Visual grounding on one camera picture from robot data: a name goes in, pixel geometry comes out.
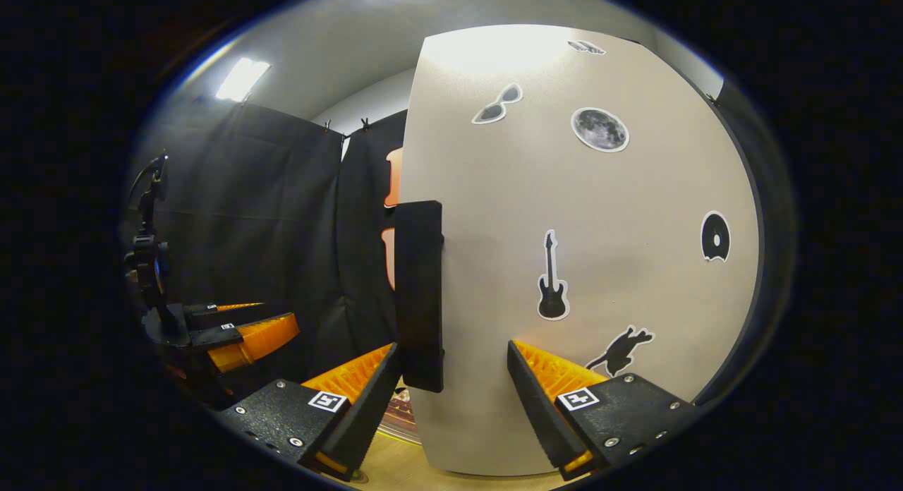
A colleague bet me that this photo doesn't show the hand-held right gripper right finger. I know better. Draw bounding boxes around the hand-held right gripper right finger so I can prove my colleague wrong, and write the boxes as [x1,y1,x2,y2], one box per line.
[507,339,699,481]

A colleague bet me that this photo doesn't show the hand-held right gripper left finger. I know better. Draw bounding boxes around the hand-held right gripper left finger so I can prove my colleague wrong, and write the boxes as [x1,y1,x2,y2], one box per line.
[215,343,403,481]

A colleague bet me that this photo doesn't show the beige cabinet door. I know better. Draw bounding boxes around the beige cabinet door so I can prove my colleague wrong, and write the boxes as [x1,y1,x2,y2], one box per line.
[395,24,763,476]

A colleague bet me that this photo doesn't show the book with reddish cover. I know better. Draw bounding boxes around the book with reddish cover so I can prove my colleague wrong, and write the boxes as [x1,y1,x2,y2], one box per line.
[377,387,422,446]

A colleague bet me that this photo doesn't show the narrow ceiling light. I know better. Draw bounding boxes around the narrow ceiling light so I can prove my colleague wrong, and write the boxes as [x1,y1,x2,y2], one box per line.
[215,57,271,102]

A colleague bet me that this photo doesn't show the row of black cloth clips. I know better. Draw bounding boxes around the row of black cloth clips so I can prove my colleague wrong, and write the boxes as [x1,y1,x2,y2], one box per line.
[240,92,372,133]

